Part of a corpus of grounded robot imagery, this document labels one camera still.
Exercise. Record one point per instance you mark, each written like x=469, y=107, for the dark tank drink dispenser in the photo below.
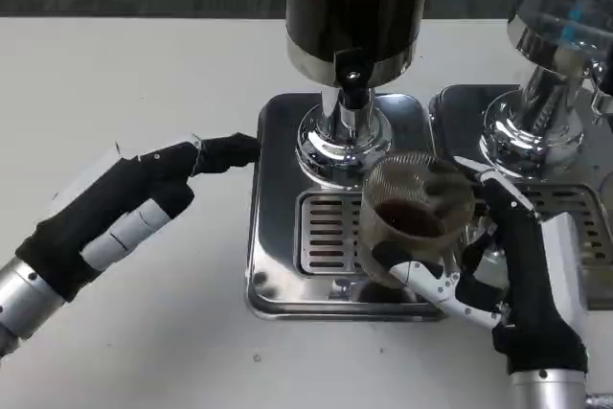
x=354, y=2

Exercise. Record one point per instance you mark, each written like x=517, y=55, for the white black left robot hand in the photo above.
x=105, y=203

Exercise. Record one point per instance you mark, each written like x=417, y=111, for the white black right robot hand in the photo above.
x=536, y=284

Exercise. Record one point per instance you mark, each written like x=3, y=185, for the slotted steel drain grid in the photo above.
x=330, y=236
x=589, y=217

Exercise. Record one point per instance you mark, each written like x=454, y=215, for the silver right robot forearm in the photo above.
x=546, y=392

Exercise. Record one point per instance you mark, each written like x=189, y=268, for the steel drip tray base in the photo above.
x=273, y=236
x=460, y=117

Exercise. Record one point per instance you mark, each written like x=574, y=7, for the clear ribbed glass cup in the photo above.
x=407, y=208

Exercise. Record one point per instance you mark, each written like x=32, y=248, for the clear tank drink dispenser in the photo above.
x=551, y=21

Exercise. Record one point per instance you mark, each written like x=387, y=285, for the chrome dispenser tap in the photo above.
x=601, y=88

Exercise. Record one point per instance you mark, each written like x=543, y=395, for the silver left robot forearm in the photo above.
x=24, y=299

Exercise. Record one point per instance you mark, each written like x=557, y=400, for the black lever chrome tap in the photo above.
x=353, y=76

